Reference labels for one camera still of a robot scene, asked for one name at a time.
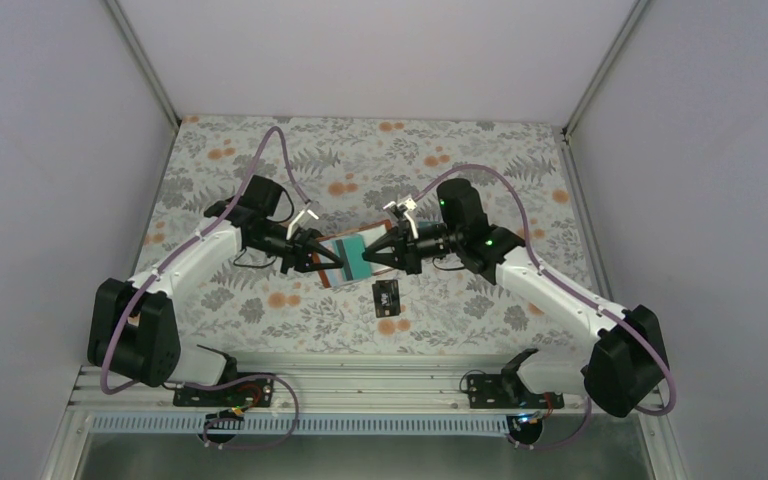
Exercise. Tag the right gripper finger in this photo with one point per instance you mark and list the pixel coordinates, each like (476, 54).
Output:
(408, 266)
(390, 247)

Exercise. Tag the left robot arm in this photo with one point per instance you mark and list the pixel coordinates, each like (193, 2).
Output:
(134, 331)

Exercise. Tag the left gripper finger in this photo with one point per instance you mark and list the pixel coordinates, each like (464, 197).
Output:
(316, 253)
(307, 265)

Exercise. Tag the brown leather card holder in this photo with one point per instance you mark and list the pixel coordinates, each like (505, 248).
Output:
(369, 232)

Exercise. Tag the teal striped credit card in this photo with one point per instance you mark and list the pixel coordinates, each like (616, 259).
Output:
(350, 249)

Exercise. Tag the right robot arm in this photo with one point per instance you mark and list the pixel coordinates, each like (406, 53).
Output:
(620, 356)

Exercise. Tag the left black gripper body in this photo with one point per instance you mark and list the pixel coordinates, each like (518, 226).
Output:
(298, 250)

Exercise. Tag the aluminium rail frame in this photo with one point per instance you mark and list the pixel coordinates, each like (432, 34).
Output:
(327, 383)

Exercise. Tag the floral patterned table mat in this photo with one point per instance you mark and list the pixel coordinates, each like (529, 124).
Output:
(353, 168)

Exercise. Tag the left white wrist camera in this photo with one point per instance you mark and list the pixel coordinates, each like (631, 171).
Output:
(303, 222)

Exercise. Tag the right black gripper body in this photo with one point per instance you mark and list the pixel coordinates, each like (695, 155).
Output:
(408, 245)

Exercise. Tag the blue slotted cable duct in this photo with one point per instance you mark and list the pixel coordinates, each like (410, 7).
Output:
(491, 425)

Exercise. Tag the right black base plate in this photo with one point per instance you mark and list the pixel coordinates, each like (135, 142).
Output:
(492, 392)

